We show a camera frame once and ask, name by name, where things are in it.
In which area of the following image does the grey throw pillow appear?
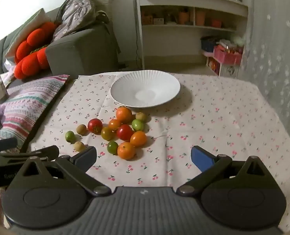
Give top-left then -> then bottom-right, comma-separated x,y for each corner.
3,8 -> 52,59

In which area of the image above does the grey patterned backpack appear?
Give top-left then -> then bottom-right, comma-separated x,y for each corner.
51,0 -> 121,54

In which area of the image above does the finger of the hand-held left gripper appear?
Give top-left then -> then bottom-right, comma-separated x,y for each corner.
0,138 -> 18,151
0,145 -> 60,163

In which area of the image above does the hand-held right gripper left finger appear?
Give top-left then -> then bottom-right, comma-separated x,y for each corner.
9,146 -> 111,196

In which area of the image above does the black power cable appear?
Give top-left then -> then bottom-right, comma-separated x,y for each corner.
135,17 -> 140,69

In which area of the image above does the white flower lace curtain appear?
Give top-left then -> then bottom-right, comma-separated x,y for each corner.
238,0 -> 290,137

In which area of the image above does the green-orange tomato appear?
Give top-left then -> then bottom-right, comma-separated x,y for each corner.
101,127 -> 115,141

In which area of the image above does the grey sofa armrest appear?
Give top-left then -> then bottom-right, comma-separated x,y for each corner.
0,7 -> 118,79

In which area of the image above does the striped patterned pillow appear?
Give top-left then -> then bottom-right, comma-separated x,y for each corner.
0,75 -> 71,152

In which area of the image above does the orange tangerine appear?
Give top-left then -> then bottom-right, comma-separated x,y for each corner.
116,106 -> 133,124
117,142 -> 136,160

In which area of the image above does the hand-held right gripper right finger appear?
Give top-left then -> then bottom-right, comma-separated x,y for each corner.
177,146 -> 278,196

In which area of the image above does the orange tomato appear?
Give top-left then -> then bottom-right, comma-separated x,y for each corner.
108,119 -> 122,131
130,131 -> 148,147

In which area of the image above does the white shelf unit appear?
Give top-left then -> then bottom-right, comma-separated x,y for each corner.
131,0 -> 249,70

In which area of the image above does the orange flower pot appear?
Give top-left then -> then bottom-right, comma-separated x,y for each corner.
179,11 -> 190,25

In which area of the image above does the white plastic crate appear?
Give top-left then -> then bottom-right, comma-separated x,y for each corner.
206,56 -> 241,79

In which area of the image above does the peach cup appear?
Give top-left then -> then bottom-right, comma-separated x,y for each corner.
195,10 -> 206,26

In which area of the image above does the blue plastic basket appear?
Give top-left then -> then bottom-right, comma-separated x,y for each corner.
201,37 -> 220,52

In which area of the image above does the red flower cushion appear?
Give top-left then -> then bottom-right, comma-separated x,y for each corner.
13,22 -> 61,80

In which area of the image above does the dark green tomato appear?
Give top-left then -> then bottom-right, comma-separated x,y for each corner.
107,141 -> 119,155

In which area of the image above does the white ribbed plate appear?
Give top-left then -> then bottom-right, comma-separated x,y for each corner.
110,70 -> 181,108

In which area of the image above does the pink plastic basket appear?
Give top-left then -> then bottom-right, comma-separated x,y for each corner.
213,45 -> 243,66

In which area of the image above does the cherry print tablecloth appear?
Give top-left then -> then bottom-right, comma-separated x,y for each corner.
28,72 -> 290,233

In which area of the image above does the red tomato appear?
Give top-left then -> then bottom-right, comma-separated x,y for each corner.
117,124 -> 134,142
87,118 -> 103,134

